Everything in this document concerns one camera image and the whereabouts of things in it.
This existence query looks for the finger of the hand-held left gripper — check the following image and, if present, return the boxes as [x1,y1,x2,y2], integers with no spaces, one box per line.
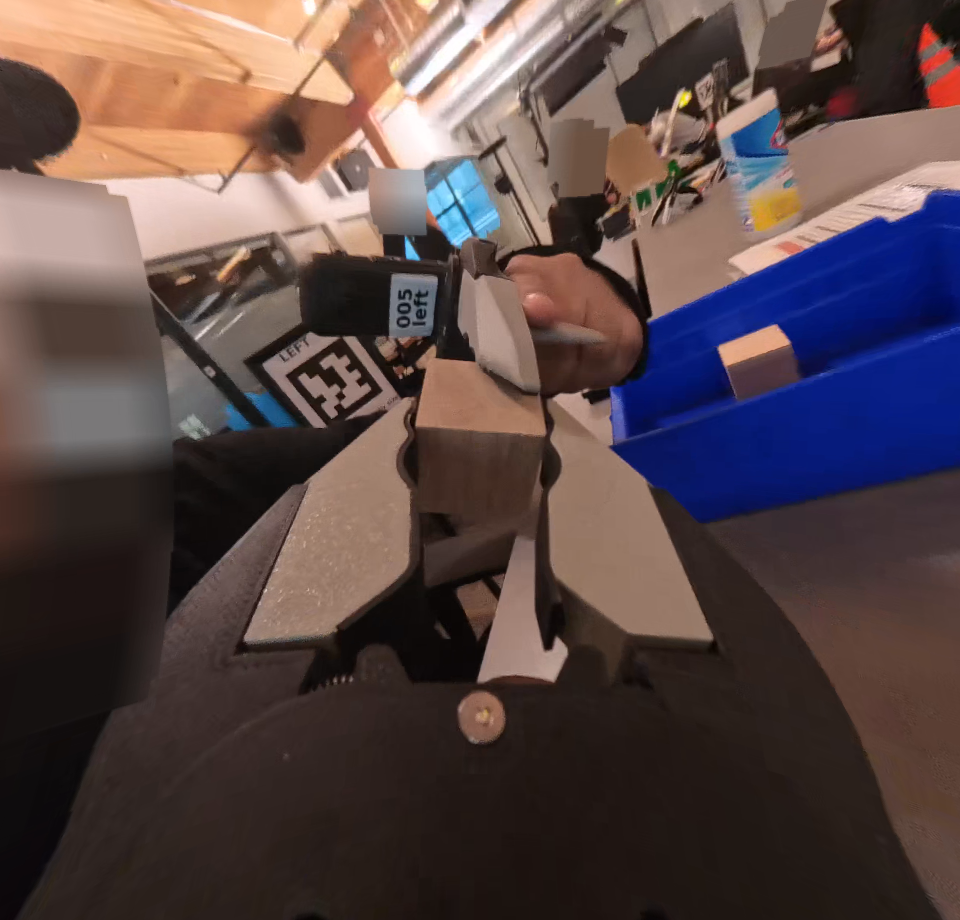
[456,239,543,396]

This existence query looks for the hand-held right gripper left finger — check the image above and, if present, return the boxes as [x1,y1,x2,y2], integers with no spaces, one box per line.
[243,397,421,648]

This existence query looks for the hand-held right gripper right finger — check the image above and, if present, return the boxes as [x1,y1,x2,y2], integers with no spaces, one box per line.
[534,401,715,678]

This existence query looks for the medium wooden cube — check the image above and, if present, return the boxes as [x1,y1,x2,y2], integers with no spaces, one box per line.
[414,356,547,519]

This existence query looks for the blue plastic bin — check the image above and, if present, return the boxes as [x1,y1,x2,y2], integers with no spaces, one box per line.
[609,188,960,525]

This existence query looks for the large wooden cube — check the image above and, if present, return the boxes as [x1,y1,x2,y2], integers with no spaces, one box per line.
[716,325,802,402]

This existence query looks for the grey desk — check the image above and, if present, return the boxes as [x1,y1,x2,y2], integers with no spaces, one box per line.
[476,106,960,920]

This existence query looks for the person's left hand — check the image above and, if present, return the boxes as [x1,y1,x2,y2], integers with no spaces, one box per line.
[501,252,648,397]

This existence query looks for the blue lit window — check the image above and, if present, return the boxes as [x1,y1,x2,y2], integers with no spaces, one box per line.
[423,158,502,249]

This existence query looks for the wipes canister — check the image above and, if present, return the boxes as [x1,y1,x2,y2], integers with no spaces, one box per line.
[716,89,804,237]

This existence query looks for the white paper sheet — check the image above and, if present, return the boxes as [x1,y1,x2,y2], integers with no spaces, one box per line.
[729,161,960,277]

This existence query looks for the silver ceiling duct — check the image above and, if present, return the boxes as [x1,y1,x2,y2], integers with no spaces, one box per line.
[390,0,676,103]

